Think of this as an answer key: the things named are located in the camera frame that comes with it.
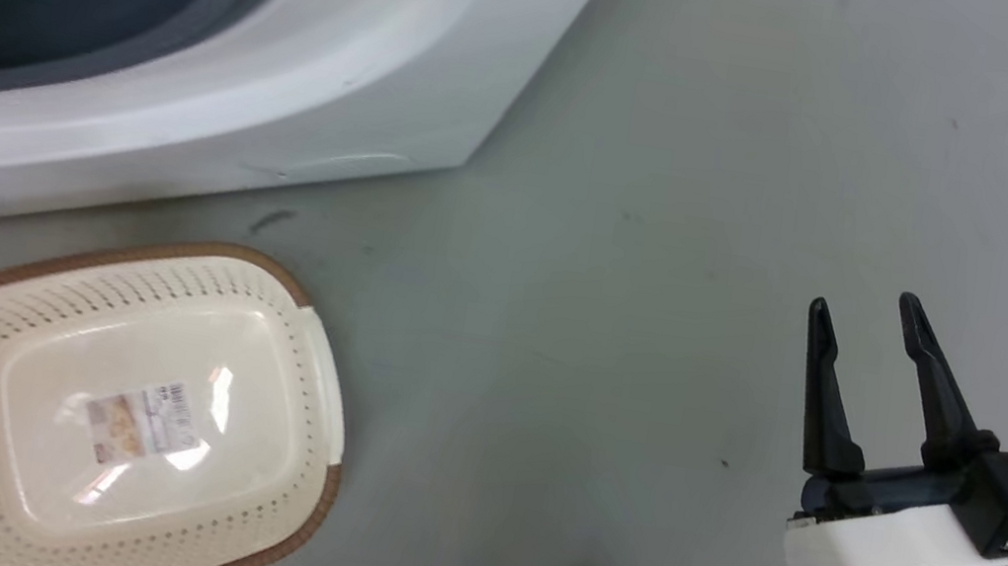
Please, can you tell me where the white front-load washing machine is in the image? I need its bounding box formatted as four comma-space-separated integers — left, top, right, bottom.
0, 0, 624, 336

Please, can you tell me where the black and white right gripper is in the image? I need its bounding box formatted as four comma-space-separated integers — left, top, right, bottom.
770, 279, 1008, 566

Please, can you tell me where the cream perforated laundry basket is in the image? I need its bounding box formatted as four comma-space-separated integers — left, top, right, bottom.
0, 209, 374, 566

